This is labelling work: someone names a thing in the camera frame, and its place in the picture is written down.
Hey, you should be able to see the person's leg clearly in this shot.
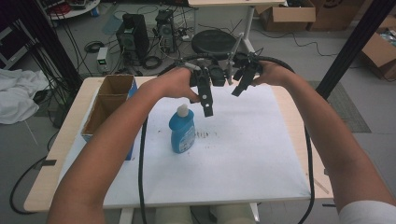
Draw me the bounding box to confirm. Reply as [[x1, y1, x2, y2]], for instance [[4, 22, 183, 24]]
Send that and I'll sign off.
[[154, 204, 194, 224], [214, 203, 253, 224]]

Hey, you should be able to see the white power supply unit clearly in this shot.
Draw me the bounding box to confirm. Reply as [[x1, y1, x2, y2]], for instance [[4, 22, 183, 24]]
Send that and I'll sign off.
[[96, 46, 110, 74]]

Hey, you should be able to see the white table mat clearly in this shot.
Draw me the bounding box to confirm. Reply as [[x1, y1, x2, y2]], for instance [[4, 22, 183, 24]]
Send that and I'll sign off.
[[59, 84, 312, 209]]

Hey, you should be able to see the person's right hand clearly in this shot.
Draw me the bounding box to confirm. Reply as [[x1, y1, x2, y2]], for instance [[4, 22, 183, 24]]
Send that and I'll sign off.
[[250, 60, 297, 91]]

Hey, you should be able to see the open cardboard box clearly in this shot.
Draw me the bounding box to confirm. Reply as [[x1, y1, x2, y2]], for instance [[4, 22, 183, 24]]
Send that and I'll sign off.
[[79, 74, 138, 161]]

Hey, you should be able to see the large black computer tower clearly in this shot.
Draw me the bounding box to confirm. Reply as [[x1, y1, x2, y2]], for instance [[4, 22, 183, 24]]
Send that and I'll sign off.
[[115, 12, 150, 62]]

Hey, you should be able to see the coiled black cable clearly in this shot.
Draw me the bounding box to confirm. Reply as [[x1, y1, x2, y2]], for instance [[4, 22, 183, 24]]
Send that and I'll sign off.
[[141, 55, 163, 70], [84, 40, 106, 54]]

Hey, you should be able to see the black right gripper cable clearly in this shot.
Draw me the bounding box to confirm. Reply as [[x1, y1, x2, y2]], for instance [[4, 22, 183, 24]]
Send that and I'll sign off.
[[255, 55, 316, 224]]

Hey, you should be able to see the black metal post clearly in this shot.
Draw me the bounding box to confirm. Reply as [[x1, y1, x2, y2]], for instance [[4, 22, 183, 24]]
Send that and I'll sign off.
[[315, 0, 396, 101], [6, 0, 83, 91]]

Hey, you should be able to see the person's right leg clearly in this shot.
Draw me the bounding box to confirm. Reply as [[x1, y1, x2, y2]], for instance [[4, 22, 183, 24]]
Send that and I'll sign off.
[[214, 203, 253, 224]]

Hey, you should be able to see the white shirt sleeve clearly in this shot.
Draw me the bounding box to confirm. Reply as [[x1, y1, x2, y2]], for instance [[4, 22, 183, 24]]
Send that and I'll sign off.
[[337, 200, 396, 224]]

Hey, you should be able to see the white desk with leg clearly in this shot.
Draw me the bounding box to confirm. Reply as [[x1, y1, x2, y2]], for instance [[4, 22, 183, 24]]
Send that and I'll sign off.
[[187, 0, 286, 54]]

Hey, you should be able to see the blue bottle with white cap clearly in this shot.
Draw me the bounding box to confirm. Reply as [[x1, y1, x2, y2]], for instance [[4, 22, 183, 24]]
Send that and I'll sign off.
[[168, 103, 196, 154]]

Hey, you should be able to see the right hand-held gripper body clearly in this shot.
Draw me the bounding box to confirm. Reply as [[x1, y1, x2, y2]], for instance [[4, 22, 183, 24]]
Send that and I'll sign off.
[[232, 52, 264, 77]]

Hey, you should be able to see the white cloth heap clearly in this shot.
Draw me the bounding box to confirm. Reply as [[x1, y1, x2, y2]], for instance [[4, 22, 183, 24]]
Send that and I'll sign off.
[[0, 68, 50, 125]]

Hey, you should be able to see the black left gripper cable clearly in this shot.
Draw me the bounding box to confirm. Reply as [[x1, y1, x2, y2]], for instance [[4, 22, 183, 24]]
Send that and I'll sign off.
[[137, 116, 149, 224]]

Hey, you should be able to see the slim black computer tower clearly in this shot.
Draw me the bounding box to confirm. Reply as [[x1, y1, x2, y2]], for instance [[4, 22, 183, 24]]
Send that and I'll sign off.
[[154, 8, 177, 54]]

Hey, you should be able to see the person's left hand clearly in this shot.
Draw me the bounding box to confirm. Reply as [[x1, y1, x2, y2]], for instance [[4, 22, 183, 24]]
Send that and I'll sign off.
[[138, 66, 202, 105]]

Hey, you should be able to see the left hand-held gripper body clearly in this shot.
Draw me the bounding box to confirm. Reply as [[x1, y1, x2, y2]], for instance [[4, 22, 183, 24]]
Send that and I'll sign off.
[[189, 63, 228, 88]]

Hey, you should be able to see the round white table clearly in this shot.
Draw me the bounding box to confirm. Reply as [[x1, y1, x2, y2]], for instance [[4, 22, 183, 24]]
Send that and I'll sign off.
[[36, 0, 101, 21]]

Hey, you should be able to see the person's left leg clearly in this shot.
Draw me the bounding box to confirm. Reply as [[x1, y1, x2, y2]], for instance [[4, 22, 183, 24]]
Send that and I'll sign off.
[[154, 204, 194, 224]]

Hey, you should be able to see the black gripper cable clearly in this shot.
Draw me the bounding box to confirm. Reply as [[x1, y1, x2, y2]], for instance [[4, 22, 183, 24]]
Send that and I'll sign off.
[[137, 116, 149, 224], [255, 55, 316, 224]]

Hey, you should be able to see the round black stool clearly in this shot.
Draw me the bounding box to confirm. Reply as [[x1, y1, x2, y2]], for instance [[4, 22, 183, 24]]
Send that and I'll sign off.
[[191, 29, 237, 59]]

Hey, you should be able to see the silver metal rod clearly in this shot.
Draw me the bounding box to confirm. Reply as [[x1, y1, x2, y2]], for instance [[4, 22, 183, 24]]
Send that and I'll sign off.
[[226, 32, 245, 86]]

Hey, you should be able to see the thin black floor cable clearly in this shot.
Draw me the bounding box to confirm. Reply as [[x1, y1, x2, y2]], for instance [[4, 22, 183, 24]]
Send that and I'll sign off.
[[251, 27, 339, 59]]

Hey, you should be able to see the grey floor mat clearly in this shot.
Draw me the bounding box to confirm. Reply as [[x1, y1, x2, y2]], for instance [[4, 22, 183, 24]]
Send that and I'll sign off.
[[306, 80, 372, 134]]

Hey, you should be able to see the brown cardboard box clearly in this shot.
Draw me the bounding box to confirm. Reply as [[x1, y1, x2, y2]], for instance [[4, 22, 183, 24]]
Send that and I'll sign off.
[[359, 15, 396, 80], [306, 0, 368, 32], [255, 0, 317, 32]]

